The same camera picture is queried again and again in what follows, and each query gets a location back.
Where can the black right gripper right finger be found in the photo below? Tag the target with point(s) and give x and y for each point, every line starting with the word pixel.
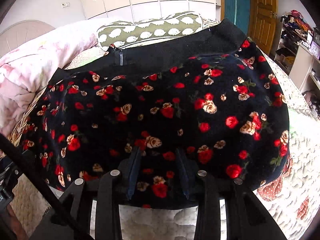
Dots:
pixel 205 185

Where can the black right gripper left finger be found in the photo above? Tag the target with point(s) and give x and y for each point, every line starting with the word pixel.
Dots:
pixel 89 210

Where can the black floral skirt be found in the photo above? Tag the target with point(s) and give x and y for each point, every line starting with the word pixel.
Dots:
pixel 207 101

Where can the white quilted patchwork bedspread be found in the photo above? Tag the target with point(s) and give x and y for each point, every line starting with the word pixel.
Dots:
pixel 292 199

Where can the pink floral comforter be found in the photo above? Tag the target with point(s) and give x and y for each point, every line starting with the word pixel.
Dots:
pixel 28 68

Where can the white tv cabinet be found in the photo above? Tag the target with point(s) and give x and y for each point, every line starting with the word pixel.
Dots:
pixel 305 70

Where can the green white patterned pillow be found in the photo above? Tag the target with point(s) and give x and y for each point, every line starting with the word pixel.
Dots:
pixel 123 34

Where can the pink headboard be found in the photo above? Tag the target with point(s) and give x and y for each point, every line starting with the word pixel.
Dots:
pixel 21 32

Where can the cluttered storage shelf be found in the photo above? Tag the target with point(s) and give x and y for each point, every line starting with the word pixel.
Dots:
pixel 295 30

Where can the wooden door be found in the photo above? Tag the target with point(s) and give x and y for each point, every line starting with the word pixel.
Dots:
pixel 262 23

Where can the teal curtain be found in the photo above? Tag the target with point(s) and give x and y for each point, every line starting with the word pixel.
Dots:
pixel 237 11

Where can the white wall switch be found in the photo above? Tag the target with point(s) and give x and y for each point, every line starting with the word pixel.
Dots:
pixel 65 5

